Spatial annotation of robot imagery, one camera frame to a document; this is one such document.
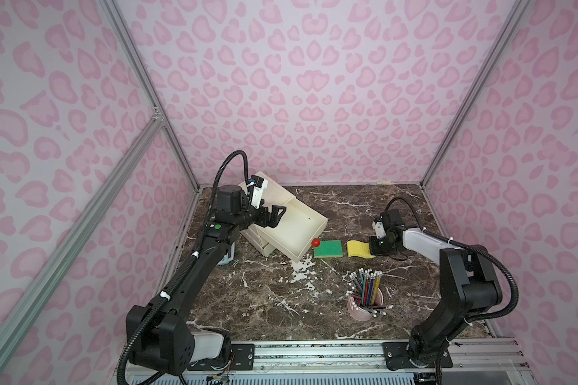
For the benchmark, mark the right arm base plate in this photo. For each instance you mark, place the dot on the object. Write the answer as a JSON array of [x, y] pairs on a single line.
[[399, 355]]

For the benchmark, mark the light blue calculator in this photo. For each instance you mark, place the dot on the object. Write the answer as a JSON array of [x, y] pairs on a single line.
[[228, 257]]

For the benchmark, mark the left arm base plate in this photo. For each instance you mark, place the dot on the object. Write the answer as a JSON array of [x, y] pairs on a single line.
[[237, 357]]

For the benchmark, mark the pink pencil cup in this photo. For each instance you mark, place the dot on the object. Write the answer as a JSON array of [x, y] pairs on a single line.
[[362, 313]]

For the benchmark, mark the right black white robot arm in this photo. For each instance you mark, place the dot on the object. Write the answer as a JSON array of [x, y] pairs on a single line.
[[473, 284]]

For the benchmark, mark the bundle of coloured pencils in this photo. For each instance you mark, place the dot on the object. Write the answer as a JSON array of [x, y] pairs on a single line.
[[365, 284]]

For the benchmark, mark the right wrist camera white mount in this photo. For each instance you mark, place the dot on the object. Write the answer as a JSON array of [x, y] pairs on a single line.
[[378, 227]]

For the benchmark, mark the yellow sponge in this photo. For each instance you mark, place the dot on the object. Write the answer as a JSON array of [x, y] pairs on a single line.
[[356, 249]]

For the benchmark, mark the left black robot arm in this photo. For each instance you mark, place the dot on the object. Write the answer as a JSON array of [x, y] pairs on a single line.
[[158, 335]]

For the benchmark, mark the green sponge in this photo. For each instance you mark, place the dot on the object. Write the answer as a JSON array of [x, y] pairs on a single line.
[[327, 249]]

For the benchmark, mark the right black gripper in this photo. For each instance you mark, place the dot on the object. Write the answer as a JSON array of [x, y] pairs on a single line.
[[377, 245]]

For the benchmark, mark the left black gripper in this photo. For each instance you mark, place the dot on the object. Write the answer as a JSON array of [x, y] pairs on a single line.
[[265, 215]]

